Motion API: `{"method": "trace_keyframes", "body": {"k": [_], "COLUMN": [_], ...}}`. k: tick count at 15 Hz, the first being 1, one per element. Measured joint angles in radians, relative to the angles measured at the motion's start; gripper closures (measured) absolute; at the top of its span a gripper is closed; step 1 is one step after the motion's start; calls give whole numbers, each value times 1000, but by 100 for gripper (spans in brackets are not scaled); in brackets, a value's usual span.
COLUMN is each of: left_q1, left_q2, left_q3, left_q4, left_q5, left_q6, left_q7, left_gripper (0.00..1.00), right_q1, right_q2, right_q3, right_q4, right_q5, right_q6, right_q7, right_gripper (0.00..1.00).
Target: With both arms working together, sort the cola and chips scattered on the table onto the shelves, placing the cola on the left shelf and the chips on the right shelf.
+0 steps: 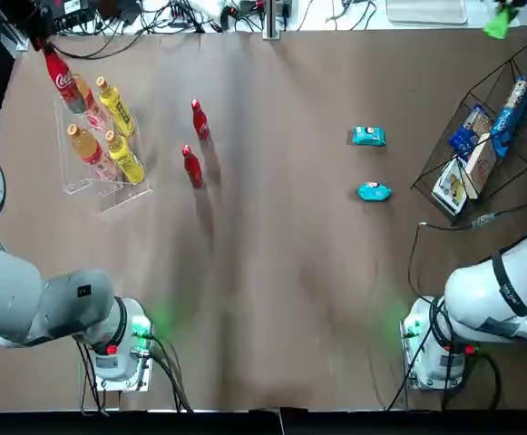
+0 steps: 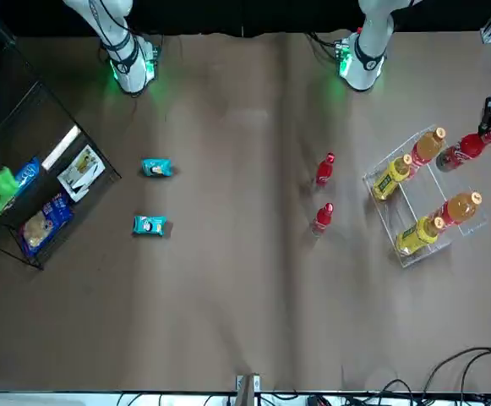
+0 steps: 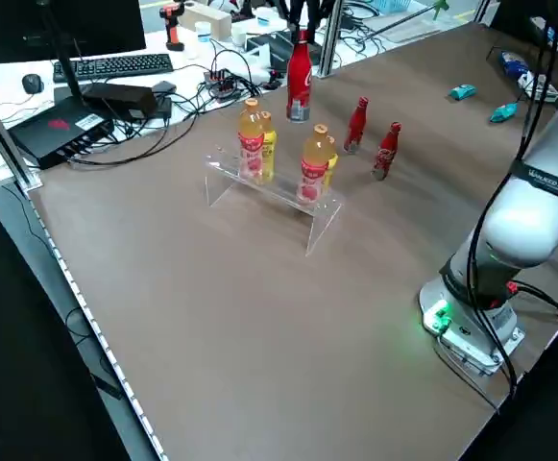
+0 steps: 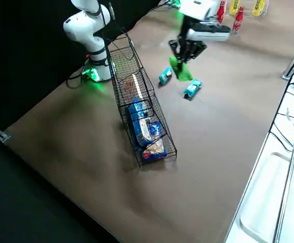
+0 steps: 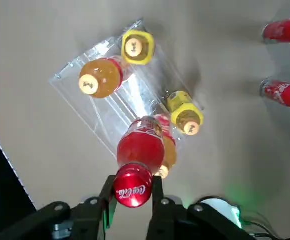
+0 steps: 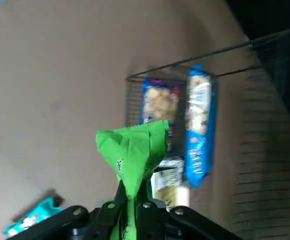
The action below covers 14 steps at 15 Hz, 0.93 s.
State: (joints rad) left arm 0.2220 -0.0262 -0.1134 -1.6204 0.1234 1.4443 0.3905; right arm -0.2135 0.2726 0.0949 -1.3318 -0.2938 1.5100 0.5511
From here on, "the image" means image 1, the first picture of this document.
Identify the black cable with silver plug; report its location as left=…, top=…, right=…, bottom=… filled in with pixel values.
left=407, top=192, right=527, bottom=303

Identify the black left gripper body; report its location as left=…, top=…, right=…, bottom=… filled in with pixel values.
left=23, top=4, right=57, bottom=37

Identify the black power strip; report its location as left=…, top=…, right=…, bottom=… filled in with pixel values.
left=167, top=2, right=191, bottom=22

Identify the clear acrylic bottle shelf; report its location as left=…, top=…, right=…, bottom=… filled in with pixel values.
left=53, top=92, right=154, bottom=214

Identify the orange tea bottle red label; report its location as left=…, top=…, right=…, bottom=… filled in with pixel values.
left=73, top=74, right=111, bottom=132
left=66, top=123, right=120, bottom=182

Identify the white plastic tray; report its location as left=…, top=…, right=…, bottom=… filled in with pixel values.
left=385, top=0, right=468, bottom=25

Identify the yellow and white snack packet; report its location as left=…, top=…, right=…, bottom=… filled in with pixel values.
left=430, top=156, right=469, bottom=217

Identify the black base cable loop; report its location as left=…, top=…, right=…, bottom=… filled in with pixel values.
left=442, top=348, right=503, bottom=411

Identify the red and white snack box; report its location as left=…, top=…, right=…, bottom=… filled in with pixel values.
left=464, top=132, right=498, bottom=200

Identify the red cola bottle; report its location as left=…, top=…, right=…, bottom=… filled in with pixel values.
left=190, top=98, right=213, bottom=142
left=181, top=144, right=207, bottom=189
left=39, top=41, right=88, bottom=115

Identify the black looped cable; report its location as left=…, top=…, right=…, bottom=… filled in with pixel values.
left=47, top=26, right=155, bottom=60

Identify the black computer box red logo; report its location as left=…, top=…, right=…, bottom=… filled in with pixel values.
left=40, top=0, right=99, bottom=28

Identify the black wire basket shelf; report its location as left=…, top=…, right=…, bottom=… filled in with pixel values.
left=410, top=43, right=527, bottom=227

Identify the tea bottle yellow label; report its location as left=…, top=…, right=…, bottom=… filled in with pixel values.
left=103, top=130, right=147, bottom=185
left=95, top=76, right=137, bottom=137

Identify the black base cable bundle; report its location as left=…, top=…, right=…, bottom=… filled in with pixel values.
left=142, top=333, right=196, bottom=414

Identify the aluminium profile post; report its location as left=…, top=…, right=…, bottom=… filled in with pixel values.
left=262, top=0, right=283, bottom=41

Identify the long blue cookie packet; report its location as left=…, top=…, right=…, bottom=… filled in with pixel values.
left=491, top=76, right=527, bottom=159

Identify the blue cracker bag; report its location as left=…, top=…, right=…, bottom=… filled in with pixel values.
left=448, top=103, right=493, bottom=158

